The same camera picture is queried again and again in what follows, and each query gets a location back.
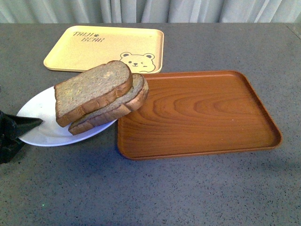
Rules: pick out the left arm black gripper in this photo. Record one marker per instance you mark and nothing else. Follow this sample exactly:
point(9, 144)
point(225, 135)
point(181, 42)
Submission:
point(12, 127)

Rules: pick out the white round plate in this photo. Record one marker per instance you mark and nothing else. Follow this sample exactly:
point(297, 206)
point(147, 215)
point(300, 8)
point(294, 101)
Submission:
point(49, 133)

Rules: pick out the bread slice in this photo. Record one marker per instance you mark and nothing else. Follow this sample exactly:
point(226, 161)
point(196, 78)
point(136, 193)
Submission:
point(122, 106)
point(91, 90)

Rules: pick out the yellow bear tray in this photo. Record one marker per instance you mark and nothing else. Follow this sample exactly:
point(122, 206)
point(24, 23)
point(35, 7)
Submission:
point(83, 47)

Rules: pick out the grey pleated curtain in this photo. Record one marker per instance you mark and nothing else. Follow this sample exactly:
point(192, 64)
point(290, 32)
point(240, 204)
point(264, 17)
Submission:
point(150, 11)

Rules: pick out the brown wood-grain tray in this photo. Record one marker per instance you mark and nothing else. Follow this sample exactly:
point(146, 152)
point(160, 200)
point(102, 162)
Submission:
point(197, 113)

